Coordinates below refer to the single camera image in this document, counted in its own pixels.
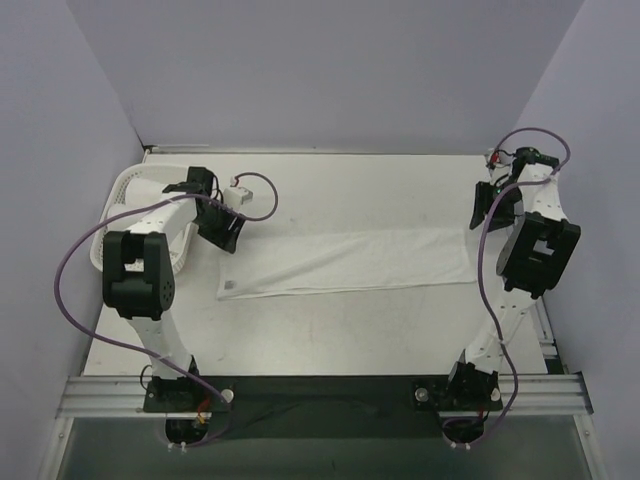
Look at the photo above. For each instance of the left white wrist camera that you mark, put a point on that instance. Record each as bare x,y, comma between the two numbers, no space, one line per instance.
235,195

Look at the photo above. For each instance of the white perforated plastic basket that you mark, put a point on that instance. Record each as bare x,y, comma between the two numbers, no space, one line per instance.
166,226

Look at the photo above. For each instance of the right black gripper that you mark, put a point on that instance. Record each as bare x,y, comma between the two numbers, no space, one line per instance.
484,203

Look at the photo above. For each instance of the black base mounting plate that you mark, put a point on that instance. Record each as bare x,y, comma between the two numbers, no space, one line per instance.
322,407

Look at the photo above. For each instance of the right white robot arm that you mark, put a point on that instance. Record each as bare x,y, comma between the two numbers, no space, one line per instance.
537,250

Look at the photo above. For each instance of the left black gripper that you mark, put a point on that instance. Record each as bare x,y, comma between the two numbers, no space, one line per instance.
226,230

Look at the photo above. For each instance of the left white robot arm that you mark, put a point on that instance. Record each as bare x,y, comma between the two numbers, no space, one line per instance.
138,275

